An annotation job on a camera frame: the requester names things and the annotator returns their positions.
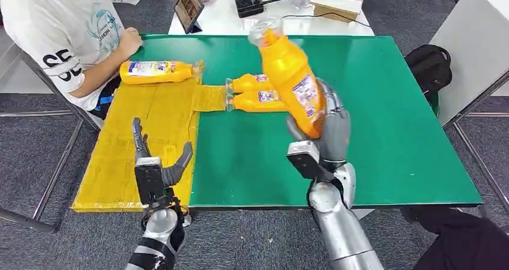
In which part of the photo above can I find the person's right hand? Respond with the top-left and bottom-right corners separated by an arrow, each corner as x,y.
118,28 -> 143,58

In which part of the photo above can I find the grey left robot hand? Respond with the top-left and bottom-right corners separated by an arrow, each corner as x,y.
132,118 -> 194,187

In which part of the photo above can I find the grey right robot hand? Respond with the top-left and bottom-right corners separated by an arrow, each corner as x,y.
286,77 -> 352,172

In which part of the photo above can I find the orange drink bottle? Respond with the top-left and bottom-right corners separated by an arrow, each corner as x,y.
248,17 -> 327,139
119,60 -> 202,86
226,90 -> 290,113
226,73 -> 276,94

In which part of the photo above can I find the black tablet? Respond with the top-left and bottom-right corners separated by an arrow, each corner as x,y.
173,0 -> 205,34

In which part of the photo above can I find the black device with antenna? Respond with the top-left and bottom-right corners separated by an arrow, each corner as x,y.
233,0 -> 287,19

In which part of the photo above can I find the yellow sheet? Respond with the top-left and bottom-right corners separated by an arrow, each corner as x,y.
71,61 -> 227,214

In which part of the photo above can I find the green table mat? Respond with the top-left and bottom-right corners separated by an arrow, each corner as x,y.
129,34 -> 483,209

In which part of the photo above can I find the white table foot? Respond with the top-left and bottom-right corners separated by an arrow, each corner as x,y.
352,208 -> 375,220

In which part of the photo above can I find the person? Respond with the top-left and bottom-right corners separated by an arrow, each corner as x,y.
0,0 -> 218,113

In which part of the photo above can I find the clear plastic wrap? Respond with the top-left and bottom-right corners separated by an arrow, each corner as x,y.
294,0 -> 319,11

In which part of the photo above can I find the black backpack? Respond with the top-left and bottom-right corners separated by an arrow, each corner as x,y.
405,44 -> 453,105

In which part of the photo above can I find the open cardboard box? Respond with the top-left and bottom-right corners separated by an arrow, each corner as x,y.
310,0 -> 369,23

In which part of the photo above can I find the black robot leg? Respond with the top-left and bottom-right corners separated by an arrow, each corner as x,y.
399,206 -> 509,270

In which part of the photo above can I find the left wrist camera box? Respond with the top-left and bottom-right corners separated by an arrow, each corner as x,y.
134,157 -> 167,206

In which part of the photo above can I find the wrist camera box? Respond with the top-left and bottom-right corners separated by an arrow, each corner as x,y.
286,140 -> 336,183
134,157 -> 167,206

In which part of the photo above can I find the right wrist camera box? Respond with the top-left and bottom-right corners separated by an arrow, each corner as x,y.
286,140 -> 336,183

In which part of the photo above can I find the metal floor frame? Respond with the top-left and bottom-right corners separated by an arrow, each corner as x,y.
0,41 -> 100,234
441,67 -> 509,215

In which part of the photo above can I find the black cable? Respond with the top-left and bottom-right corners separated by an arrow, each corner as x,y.
280,13 -> 370,26

